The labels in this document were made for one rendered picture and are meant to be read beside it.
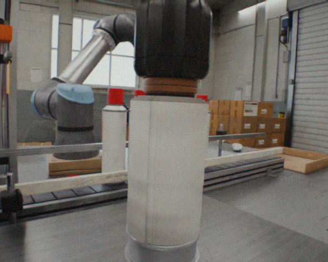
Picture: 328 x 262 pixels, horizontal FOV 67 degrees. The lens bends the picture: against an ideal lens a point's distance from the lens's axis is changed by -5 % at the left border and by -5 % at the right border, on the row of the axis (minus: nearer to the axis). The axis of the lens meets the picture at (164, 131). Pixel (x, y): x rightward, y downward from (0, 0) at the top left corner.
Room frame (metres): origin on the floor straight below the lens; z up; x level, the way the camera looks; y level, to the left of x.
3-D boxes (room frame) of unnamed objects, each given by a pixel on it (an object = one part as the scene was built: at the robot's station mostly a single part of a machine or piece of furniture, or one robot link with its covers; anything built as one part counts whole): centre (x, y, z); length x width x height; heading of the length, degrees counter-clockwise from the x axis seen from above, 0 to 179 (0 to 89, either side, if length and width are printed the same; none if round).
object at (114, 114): (0.56, 0.11, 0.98); 0.05 x 0.05 x 0.20
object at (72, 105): (0.84, 0.30, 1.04); 0.13 x 0.12 x 0.14; 55
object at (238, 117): (4.52, -1.44, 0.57); 1.20 x 0.85 x 1.14; 119
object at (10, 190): (0.35, 0.22, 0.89); 0.03 x 0.03 x 0.12; 38
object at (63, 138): (0.84, 0.29, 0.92); 0.15 x 0.15 x 0.10
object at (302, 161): (1.07, -0.55, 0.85); 0.30 x 0.26 x 0.04; 128
